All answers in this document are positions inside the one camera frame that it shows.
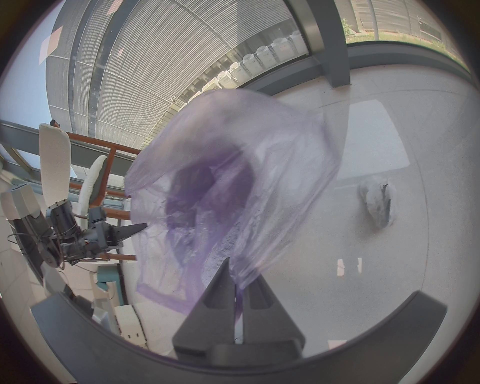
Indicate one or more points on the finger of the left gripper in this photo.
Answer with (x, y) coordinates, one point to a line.
(129, 231)

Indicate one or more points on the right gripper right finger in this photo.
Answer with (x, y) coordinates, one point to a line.
(277, 326)

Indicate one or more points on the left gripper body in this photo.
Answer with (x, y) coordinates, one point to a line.
(109, 235)

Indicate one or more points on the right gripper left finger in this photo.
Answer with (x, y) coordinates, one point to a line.
(202, 326)

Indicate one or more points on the purple plastic bag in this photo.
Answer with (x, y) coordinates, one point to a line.
(285, 150)

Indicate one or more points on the crumpled white paper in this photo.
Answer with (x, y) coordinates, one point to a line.
(377, 202)

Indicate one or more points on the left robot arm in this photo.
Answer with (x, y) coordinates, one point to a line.
(60, 217)

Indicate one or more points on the window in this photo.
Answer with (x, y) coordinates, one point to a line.
(150, 75)

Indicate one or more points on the white chair with wooden legs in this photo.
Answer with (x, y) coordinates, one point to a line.
(54, 165)

